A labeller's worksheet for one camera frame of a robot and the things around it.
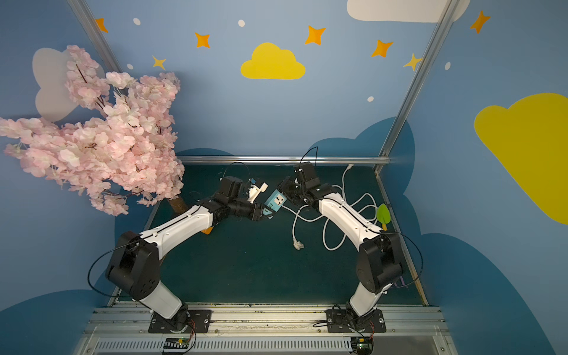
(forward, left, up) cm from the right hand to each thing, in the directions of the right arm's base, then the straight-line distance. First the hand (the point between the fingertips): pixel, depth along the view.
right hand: (280, 186), depth 85 cm
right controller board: (-47, -31, -25) cm, 62 cm away
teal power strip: (-7, +1, -1) cm, 7 cm away
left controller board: (-51, +29, -23) cm, 63 cm away
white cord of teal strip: (-15, -8, -20) cm, 26 cm away
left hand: (-9, +2, -3) cm, 10 cm away
